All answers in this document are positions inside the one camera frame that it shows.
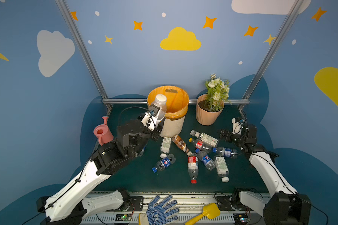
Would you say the clear bottle white label top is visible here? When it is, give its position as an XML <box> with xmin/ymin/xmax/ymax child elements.
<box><xmin>190</xmin><ymin>130</ymin><xmax>219</xmax><ymax>148</ymax></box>

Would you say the green white label bottle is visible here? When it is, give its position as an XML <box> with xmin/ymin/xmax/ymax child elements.
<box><xmin>160</xmin><ymin>137</ymin><xmax>171</xmax><ymax>158</ymax></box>

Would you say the brown tea bottle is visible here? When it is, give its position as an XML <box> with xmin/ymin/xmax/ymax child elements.
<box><xmin>172</xmin><ymin>135</ymin><xmax>190</xmax><ymax>156</ymax></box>

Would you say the white label bottle white cap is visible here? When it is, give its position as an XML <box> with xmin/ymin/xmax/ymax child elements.
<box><xmin>153</xmin><ymin>94</ymin><xmax>167</xmax><ymax>121</ymax></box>

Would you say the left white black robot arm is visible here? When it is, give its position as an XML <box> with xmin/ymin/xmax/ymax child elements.
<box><xmin>37</xmin><ymin>112</ymin><xmax>164</xmax><ymax>225</ymax></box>

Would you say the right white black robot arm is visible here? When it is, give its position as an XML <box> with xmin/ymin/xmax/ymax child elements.
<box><xmin>218</xmin><ymin>124</ymin><xmax>311</xmax><ymax>225</ymax></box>

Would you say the white ribbed waste bin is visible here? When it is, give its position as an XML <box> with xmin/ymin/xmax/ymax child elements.
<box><xmin>159</xmin><ymin>113</ymin><xmax>185</xmax><ymax>138</ymax></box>

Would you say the orange bin liner bag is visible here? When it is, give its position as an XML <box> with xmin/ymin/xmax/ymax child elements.
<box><xmin>147</xmin><ymin>85</ymin><xmax>189</xmax><ymax>120</ymax></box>

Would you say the Pepsi bottle right side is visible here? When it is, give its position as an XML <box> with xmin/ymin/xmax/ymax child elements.
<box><xmin>212</xmin><ymin>147</ymin><xmax>238</xmax><ymax>158</ymax></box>

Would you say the Pepsi bottle far left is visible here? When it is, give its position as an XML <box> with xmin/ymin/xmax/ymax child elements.
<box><xmin>138</xmin><ymin>147</ymin><xmax>146</xmax><ymax>157</ymax></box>

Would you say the peach ribbed flower pot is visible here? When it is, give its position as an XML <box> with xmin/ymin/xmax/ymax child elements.
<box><xmin>196</xmin><ymin>94</ymin><xmax>224</xmax><ymax>126</ymax></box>

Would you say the red label yellow cap bottle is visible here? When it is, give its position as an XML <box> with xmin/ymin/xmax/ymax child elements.
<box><xmin>189</xmin><ymin>138</ymin><xmax>212</xmax><ymax>153</ymax></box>

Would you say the Pepsi bottle centre blue cap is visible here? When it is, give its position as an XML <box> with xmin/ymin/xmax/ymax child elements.
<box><xmin>152</xmin><ymin>154</ymin><xmax>176</xmax><ymax>173</ymax></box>

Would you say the Pepsi bottle centre right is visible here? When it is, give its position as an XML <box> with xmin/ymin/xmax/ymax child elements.
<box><xmin>195</xmin><ymin>149</ymin><xmax>216</xmax><ymax>171</ymax></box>

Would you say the artificial white flower plant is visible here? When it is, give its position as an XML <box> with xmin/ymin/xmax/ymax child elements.
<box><xmin>204</xmin><ymin>74</ymin><xmax>230</xmax><ymax>112</ymax></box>

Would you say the red label cola bottle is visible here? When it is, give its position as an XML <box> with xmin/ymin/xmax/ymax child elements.
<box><xmin>187</xmin><ymin>152</ymin><xmax>199</xmax><ymax>184</ymax></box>

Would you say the pink watering can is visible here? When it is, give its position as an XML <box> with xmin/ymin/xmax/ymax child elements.
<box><xmin>94</xmin><ymin>116</ymin><xmax>114</xmax><ymax>146</ymax></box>

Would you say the yellow toy shovel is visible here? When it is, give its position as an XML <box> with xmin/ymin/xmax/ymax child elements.
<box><xmin>185</xmin><ymin>203</ymin><xmax>221</xmax><ymax>225</ymax></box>

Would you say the blue dotted work glove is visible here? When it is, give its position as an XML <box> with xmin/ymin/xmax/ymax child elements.
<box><xmin>140</xmin><ymin>195</ymin><xmax>179</xmax><ymax>225</ymax></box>

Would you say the right controller board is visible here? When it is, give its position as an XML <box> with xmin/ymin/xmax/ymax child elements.
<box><xmin>233</xmin><ymin>214</ymin><xmax>250</xmax><ymax>225</ymax></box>

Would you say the controller board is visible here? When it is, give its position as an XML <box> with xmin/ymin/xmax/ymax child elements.
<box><xmin>115</xmin><ymin>214</ymin><xmax>132</xmax><ymax>222</ymax></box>
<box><xmin>233</xmin><ymin>214</ymin><xmax>250</xmax><ymax>225</ymax></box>

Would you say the left controller board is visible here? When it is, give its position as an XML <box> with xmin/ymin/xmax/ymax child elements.
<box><xmin>115</xmin><ymin>214</ymin><xmax>132</xmax><ymax>222</ymax></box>

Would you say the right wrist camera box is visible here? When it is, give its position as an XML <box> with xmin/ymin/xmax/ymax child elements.
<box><xmin>232</xmin><ymin>117</ymin><xmax>245</xmax><ymax>134</ymax></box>

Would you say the aluminium frame rear bar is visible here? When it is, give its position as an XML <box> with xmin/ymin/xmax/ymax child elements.
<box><xmin>102</xmin><ymin>98</ymin><xmax>250</xmax><ymax>106</ymax></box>

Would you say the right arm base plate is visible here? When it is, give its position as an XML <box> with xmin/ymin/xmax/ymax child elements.
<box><xmin>214</xmin><ymin>188</ymin><xmax>252</xmax><ymax>211</ymax></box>

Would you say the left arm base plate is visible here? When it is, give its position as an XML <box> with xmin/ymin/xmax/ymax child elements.
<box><xmin>120</xmin><ymin>196</ymin><xmax>144</xmax><ymax>212</ymax></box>

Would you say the aluminium frame right post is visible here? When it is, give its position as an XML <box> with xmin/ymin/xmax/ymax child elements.
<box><xmin>238</xmin><ymin>0</ymin><xmax>304</xmax><ymax>112</ymax></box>

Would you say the aluminium frame post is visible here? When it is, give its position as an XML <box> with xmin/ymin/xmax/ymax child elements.
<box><xmin>55</xmin><ymin>0</ymin><xmax>108</xmax><ymax>100</ymax></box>
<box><xmin>238</xmin><ymin>0</ymin><xmax>304</xmax><ymax>112</ymax></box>

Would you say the aluminium frame left post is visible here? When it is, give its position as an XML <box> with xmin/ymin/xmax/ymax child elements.
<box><xmin>55</xmin><ymin>0</ymin><xmax>108</xmax><ymax>100</ymax></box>

